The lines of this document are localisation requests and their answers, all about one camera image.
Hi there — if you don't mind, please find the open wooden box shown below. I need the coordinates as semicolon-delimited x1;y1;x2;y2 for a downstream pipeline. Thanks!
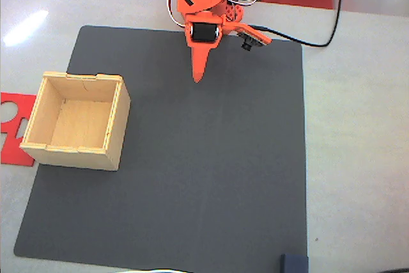
19;71;132;172

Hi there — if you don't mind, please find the red cutout sheet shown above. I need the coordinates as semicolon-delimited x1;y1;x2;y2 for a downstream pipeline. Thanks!
0;92;38;168

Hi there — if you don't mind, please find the blue cube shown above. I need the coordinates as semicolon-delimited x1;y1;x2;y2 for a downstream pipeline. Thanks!
280;253;310;273

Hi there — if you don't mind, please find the black camera cable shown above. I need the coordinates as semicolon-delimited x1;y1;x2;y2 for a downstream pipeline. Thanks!
247;0;343;49

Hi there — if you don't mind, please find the black camera on orange bracket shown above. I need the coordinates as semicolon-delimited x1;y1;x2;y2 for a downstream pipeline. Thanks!
228;22;273;52

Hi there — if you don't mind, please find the dark grey mat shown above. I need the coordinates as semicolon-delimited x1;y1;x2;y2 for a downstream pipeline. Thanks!
13;24;309;273

